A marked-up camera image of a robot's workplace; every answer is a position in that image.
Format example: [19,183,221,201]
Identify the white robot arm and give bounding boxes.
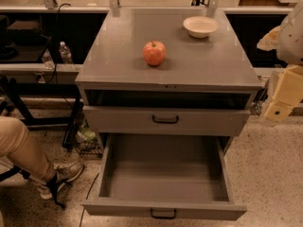
[257,1,303,123]

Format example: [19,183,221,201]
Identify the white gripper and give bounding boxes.
[263,64,303,122]

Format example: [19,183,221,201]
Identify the closed grey upper drawer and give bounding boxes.
[83,106,250,136]

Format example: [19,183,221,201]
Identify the open grey lower drawer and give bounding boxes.
[83,134,247,220]

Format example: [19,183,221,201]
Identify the person leg beige trousers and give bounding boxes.
[0,116,56,182]

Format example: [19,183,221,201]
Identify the clear water bottle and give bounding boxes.
[59,42,75,70]
[42,49,55,70]

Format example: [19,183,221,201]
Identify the red apple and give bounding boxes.
[143,41,167,66]

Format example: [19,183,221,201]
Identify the grey drawer cabinet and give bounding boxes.
[76,8,261,149]

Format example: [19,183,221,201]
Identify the black cable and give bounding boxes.
[37,2,98,227]

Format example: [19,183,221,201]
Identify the grey sneaker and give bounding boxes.
[38,162,84,200]

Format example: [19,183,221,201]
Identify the white bowl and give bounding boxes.
[183,16,219,39]

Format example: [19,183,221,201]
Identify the black table frame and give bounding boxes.
[0,76,82,149]

